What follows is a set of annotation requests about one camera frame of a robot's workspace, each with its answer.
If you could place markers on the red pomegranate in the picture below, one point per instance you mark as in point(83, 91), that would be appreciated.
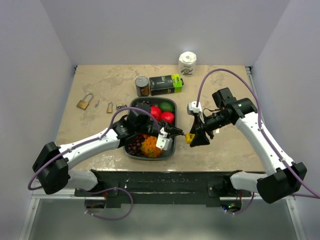
point(156, 112)

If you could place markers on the silver keys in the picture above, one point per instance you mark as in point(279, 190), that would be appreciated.
point(96, 104)

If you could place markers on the large brass padlock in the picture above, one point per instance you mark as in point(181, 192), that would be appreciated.
point(85, 101)

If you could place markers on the red apple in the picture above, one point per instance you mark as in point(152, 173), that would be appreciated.
point(168, 117)

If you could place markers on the small brass padlock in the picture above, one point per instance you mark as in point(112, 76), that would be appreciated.
point(109, 109)

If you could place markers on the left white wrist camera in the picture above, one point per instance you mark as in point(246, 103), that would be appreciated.
point(164, 142)

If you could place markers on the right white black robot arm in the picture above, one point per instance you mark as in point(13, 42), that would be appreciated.
point(281, 176)

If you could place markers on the black green box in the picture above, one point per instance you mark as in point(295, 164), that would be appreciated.
point(166, 84)

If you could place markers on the tin can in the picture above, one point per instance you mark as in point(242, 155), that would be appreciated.
point(142, 86)

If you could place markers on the yellow black padlock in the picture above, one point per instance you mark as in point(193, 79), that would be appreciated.
point(189, 138)

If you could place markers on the green avocado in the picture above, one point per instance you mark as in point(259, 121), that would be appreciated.
point(166, 107)

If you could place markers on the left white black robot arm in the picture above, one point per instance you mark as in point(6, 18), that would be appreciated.
point(55, 169)

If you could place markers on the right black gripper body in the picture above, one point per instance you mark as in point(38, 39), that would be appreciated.
point(219, 116)

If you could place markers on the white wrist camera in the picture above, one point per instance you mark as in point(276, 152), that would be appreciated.
point(194, 108)
point(164, 142)

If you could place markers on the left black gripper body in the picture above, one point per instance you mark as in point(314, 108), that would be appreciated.
point(167, 128)

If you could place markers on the dark red grape bunch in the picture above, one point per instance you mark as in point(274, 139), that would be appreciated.
point(133, 147)

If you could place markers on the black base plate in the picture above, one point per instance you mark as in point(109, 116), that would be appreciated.
point(163, 188)

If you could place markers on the dark grey fruit tray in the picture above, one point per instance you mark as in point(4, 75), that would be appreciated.
point(155, 101)

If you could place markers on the toilet paper roll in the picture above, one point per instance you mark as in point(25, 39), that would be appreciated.
point(187, 63)

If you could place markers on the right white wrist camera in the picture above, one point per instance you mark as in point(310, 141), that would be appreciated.
point(194, 108)

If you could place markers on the orange dragon fruit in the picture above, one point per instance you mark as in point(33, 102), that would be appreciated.
point(149, 148)

